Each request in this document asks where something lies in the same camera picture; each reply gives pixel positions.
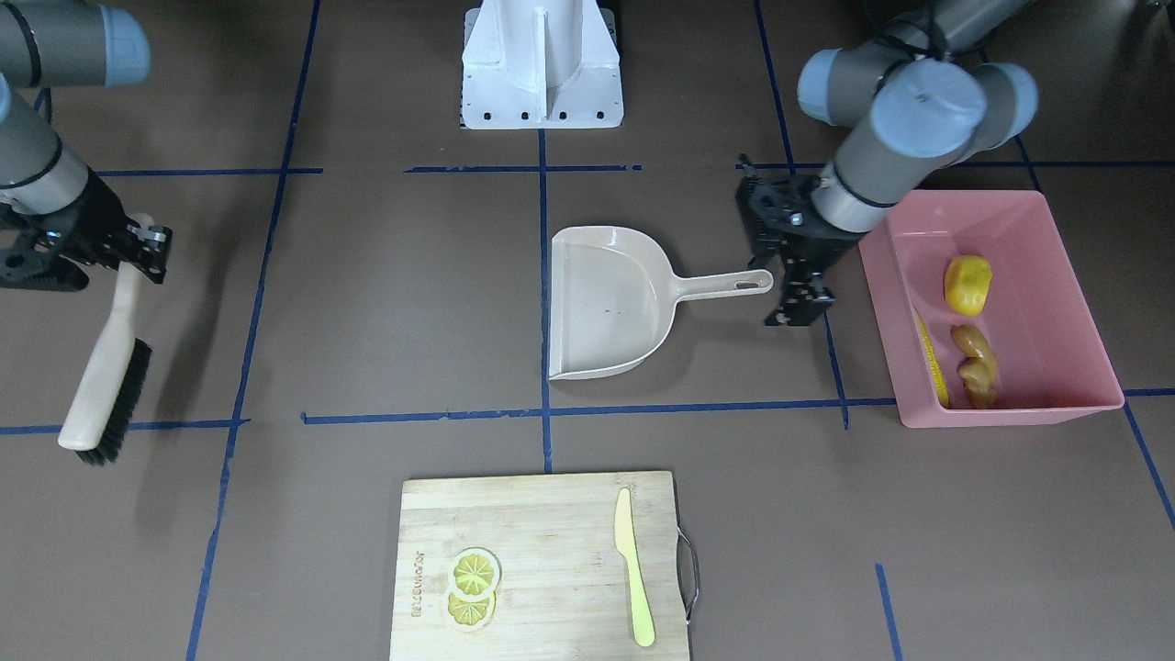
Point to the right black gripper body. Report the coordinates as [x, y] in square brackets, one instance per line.
[98, 223]

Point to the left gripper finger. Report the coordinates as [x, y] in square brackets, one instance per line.
[804, 296]

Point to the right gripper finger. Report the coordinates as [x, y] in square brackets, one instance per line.
[147, 249]

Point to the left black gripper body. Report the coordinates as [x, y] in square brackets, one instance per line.
[820, 246]

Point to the yellow toy corn cob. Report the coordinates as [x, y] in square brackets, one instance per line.
[943, 396]

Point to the yellow toy pepper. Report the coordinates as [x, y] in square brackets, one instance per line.
[966, 284]

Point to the beige hand brush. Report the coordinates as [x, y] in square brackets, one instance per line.
[110, 388]

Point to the beige plastic dustpan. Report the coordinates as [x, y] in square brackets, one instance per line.
[614, 298]

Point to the tan toy ginger root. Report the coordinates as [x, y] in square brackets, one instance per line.
[980, 368]

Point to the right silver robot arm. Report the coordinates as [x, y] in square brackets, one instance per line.
[49, 45]

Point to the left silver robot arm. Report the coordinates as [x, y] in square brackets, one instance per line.
[910, 110]

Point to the pink plastic bin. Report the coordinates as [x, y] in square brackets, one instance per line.
[1053, 366]

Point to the yellow plastic knife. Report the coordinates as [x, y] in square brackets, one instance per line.
[642, 624]

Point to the bamboo cutting board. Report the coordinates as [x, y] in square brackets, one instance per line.
[563, 593]

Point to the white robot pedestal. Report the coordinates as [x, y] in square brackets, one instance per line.
[541, 65]

